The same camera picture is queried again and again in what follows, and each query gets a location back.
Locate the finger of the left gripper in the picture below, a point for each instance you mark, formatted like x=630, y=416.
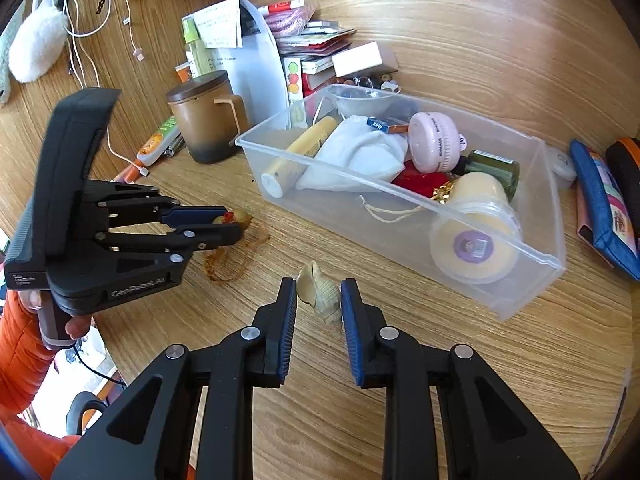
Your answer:
x=178, y=215
x=205, y=236

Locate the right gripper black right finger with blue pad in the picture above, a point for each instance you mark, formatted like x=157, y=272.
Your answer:
x=489, y=432

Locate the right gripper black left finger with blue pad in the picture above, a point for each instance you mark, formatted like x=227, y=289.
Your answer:
x=189, y=414

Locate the golden cord charm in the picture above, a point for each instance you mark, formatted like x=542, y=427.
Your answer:
x=227, y=264

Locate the beige conch seashell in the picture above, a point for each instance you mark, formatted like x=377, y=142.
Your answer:
x=320, y=292

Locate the white drawstring pouch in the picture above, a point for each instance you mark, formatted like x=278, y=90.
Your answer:
x=357, y=147

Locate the small blue card box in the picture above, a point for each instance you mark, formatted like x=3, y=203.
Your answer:
x=388, y=125

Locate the pink round mini fan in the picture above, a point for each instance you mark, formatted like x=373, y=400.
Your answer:
x=435, y=144

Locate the green pump bottle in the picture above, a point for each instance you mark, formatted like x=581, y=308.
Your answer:
x=505, y=170

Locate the orange sleeve forearm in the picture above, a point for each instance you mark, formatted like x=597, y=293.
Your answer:
x=25, y=361

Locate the person's left hand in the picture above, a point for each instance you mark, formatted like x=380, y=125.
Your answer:
x=70, y=319

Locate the pens on desk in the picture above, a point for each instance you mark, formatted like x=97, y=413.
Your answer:
x=166, y=141

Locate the brown lidded mug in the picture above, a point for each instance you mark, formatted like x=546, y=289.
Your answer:
x=209, y=115

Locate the green spray bottle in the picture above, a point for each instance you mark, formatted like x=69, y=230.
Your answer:
x=201, y=61

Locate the white fluffy plush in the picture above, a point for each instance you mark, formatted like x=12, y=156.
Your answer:
x=38, y=43

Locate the stack of books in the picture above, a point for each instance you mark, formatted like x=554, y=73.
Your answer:
x=306, y=45

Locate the bowl of trinkets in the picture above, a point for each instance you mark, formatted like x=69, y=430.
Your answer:
x=351, y=100

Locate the clear plastic storage bin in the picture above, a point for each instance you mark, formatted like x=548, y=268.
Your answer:
x=541, y=251

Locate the red fabric pouch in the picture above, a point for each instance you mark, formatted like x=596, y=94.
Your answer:
x=417, y=182

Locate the red white tube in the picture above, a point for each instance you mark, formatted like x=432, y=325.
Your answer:
x=282, y=6

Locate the blue patchwork pouch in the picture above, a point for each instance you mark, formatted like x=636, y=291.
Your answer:
x=612, y=232

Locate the white cardboard box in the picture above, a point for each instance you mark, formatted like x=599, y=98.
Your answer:
x=372, y=58

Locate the white round tape dispenser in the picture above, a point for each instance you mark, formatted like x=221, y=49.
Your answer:
x=562, y=167

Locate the black orange zip case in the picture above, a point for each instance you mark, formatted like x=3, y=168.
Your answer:
x=622, y=158

